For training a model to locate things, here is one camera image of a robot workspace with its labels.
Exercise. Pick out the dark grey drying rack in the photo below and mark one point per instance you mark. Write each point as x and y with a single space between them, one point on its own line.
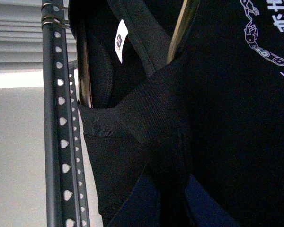
66 195

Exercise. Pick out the black printed t-shirt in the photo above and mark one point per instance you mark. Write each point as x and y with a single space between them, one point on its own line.
198 142

